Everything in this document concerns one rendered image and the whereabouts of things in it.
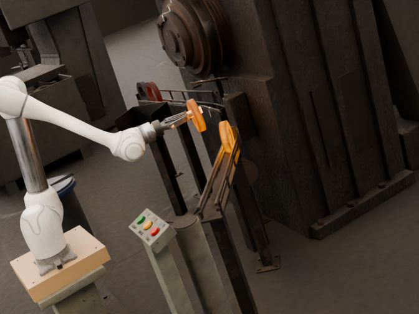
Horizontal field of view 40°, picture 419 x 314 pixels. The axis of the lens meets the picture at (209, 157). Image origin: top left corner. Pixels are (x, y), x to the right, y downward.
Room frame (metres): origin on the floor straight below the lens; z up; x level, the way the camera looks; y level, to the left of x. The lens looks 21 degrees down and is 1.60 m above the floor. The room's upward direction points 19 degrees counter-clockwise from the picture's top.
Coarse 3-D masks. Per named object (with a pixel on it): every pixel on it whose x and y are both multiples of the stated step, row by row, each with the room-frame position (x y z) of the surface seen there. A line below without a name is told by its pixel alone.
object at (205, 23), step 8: (184, 0) 2.85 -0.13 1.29; (192, 0) 2.83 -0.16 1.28; (200, 0) 2.84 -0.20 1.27; (192, 8) 2.80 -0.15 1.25; (200, 8) 2.80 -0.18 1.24; (200, 16) 2.78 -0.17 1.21; (208, 16) 2.79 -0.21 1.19; (200, 24) 2.77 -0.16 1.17; (208, 24) 2.77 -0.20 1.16; (208, 32) 2.76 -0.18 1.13; (216, 32) 2.78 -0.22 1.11; (208, 40) 2.75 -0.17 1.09; (216, 40) 2.78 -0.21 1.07; (208, 48) 2.76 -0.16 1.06; (216, 48) 2.78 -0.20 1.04; (208, 56) 2.79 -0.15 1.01; (216, 56) 2.80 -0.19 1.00; (208, 64) 2.81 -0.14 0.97; (216, 64) 2.84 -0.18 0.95; (200, 72) 2.93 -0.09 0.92; (208, 72) 2.84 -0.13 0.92
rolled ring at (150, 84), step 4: (148, 84) 3.79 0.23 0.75; (152, 84) 3.76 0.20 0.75; (148, 88) 3.86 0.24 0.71; (152, 88) 3.75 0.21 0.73; (156, 88) 3.74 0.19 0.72; (148, 92) 3.87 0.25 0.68; (152, 92) 3.88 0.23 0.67; (156, 92) 3.73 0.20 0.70; (148, 96) 3.87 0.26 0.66; (152, 96) 3.87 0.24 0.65; (156, 96) 3.74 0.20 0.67; (160, 96) 3.73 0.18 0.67; (152, 100) 3.84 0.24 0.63; (156, 100) 3.84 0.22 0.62; (160, 100) 3.74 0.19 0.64
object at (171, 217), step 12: (132, 108) 3.48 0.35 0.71; (144, 108) 3.44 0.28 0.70; (156, 108) 3.39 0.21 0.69; (168, 108) 3.34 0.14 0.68; (120, 120) 3.36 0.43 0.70; (132, 120) 3.45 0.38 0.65; (144, 120) 3.46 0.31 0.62; (156, 144) 3.28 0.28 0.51; (156, 156) 3.30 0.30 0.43; (168, 168) 3.30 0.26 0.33; (168, 180) 3.29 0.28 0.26; (168, 192) 3.30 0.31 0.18; (180, 192) 3.32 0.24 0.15; (180, 204) 3.29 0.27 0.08; (192, 204) 3.39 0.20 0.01; (168, 216) 3.33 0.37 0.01; (180, 216) 3.28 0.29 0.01
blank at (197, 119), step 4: (188, 100) 2.54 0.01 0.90; (192, 100) 2.52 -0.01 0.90; (188, 104) 2.51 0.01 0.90; (192, 104) 2.49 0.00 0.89; (196, 104) 2.49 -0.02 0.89; (188, 108) 2.57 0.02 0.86; (192, 108) 2.48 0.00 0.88; (196, 108) 2.47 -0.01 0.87; (192, 112) 2.49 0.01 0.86; (196, 112) 2.46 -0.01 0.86; (200, 112) 2.46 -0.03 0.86; (196, 116) 2.46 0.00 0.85; (200, 116) 2.46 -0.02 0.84; (196, 120) 2.46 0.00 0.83; (200, 120) 2.46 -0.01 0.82; (196, 124) 2.50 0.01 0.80; (200, 124) 2.46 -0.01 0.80; (204, 124) 2.46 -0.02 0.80; (196, 128) 2.56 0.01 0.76; (200, 128) 2.47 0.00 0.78; (204, 128) 2.48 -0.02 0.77
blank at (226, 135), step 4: (220, 124) 2.44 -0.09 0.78; (224, 124) 2.43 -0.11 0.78; (228, 124) 2.49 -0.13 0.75; (220, 128) 2.41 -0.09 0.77; (224, 128) 2.40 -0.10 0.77; (228, 128) 2.45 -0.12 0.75; (220, 132) 2.40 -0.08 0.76; (224, 132) 2.39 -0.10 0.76; (228, 132) 2.43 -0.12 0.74; (232, 132) 2.52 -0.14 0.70; (220, 136) 2.39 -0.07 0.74; (224, 136) 2.38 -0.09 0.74; (228, 136) 2.39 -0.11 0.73; (232, 136) 2.48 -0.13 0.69; (224, 140) 2.38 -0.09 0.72; (228, 140) 2.38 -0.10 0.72; (232, 140) 2.47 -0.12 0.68; (224, 144) 2.38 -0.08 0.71; (228, 144) 2.37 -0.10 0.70; (232, 144) 2.43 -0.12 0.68; (224, 148) 2.38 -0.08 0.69; (228, 148) 2.38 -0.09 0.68; (232, 148) 2.39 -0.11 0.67; (228, 152) 2.39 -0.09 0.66
